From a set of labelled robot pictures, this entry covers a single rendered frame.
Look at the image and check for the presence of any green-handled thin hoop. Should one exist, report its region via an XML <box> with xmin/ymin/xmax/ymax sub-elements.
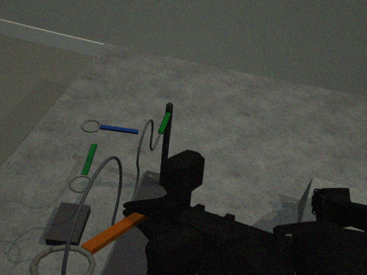
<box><xmin>69</xmin><ymin>144</ymin><xmax>97</xmax><ymax>193</ymax></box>

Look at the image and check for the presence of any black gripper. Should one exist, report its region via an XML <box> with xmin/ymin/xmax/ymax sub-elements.
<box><xmin>123</xmin><ymin>150</ymin><xmax>239</xmax><ymax>255</ymax></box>

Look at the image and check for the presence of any grey wire loop with blue handle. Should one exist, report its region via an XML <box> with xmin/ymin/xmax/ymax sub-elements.
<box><xmin>81</xmin><ymin>119</ymin><xmax>139</xmax><ymax>134</ymax></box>

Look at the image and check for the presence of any grey loop with orange handle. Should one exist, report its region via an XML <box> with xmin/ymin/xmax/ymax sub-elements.
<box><xmin>29</xmin><ymin>212</ymin><xmax>148</xmax><ymax>275</ymax></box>

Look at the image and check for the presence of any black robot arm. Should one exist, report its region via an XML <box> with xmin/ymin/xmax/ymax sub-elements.
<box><xmin>145</xmin><ymin>187</ymin><xmax>367</xmax><ymax>275</ymax></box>

